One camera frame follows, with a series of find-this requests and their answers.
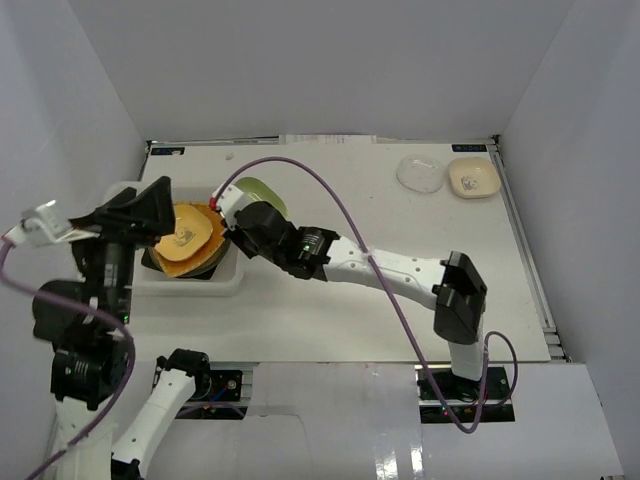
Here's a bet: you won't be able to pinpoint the yellow square panda dish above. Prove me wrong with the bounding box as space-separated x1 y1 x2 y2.
154 203 213 262

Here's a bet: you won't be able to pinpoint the woven bamboo triangular tray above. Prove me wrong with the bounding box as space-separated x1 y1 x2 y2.
152 203 225 278

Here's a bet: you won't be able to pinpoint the black square amber plate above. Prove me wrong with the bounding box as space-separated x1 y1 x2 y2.
141 249 226 280

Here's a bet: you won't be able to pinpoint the cream square panda dish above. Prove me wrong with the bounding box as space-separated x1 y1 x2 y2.
448 157 502 199

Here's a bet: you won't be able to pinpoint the white plastic bin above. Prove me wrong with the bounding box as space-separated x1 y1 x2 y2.
104 181 246 297

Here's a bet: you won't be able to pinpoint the papers at table back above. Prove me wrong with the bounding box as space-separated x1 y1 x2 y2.
279 134 377 145

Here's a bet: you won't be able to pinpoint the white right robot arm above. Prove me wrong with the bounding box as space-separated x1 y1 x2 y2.
218 201 488 399

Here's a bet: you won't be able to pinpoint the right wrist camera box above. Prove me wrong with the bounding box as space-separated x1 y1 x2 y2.
209 184 253 224

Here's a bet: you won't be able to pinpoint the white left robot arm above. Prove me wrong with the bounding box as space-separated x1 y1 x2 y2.
32 176 212 479

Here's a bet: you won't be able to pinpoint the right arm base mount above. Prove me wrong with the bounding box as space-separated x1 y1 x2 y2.
416 366 516 425

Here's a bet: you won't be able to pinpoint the green square panda dish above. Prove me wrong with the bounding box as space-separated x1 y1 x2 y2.
234 177 289 219

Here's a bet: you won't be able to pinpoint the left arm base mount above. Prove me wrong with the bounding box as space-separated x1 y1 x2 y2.
189 369 243 414

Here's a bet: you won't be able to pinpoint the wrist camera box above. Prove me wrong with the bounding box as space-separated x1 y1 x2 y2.
209 184 253 224
3 200 73 247

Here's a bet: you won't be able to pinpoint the clear glass small dish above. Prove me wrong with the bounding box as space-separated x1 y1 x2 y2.
396 154 445 194

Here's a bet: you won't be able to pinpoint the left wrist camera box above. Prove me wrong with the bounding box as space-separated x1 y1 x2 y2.
3 200 73 247

